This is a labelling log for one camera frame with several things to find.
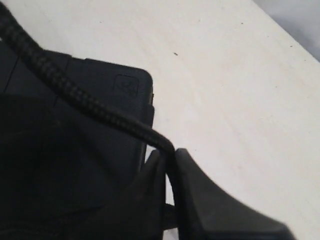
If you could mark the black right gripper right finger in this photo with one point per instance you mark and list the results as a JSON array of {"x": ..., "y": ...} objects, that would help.
[{"x": 207, "y": 212}]

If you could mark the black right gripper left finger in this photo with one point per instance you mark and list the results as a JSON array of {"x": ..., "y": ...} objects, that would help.
[{"x": 138, "y": 213}]

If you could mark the white backdrop curtain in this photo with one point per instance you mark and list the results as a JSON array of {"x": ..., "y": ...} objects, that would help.
[{"x": 300, "y": 18}]

